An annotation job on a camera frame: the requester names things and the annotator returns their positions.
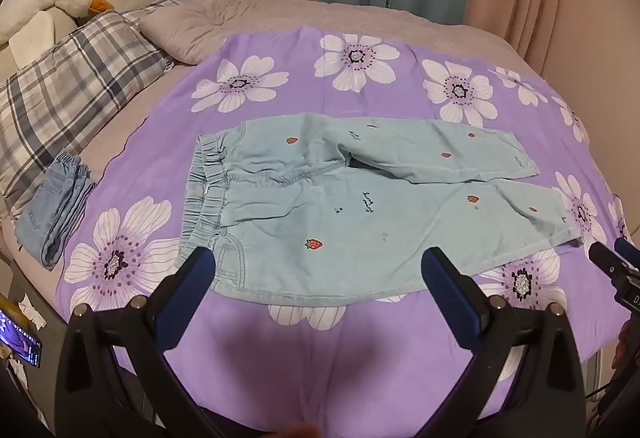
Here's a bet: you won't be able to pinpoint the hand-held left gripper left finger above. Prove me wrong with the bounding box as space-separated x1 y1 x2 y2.
54 245 236 438

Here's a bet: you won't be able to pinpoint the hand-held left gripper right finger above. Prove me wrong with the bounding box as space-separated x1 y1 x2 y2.
421 246 587 438

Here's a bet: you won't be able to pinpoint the cream cushion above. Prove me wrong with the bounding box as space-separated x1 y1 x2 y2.
7 12 76 69

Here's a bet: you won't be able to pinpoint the white crumpled tissue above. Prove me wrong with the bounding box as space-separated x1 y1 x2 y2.
17 295 47 328

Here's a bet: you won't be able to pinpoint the grey plaid pillow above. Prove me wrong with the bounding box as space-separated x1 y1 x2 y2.
0 10 176 219

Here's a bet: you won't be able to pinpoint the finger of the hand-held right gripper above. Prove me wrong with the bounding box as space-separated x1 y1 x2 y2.
589 243 628 281
614 238 640 269

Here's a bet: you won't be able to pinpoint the folded blue jeans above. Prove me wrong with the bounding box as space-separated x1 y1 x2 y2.
15 149 97 269

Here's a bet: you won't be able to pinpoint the pinkish grey quilt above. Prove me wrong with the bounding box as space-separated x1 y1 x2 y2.
120 0 531 69

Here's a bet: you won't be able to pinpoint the light blue strawberry pants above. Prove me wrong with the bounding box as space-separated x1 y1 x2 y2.
176 114 585 306

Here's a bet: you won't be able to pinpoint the pinkish grey bed sheet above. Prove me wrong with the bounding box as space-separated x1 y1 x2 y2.
0 63 201 324

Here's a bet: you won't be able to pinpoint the white goose plush toy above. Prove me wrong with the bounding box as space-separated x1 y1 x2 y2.
0 0 116 44

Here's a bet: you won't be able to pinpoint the purple floral blanket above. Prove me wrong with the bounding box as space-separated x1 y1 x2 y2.
55 29 633 438

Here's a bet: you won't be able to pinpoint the black smartphone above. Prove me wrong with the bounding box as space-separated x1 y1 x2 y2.
0 308 43 369

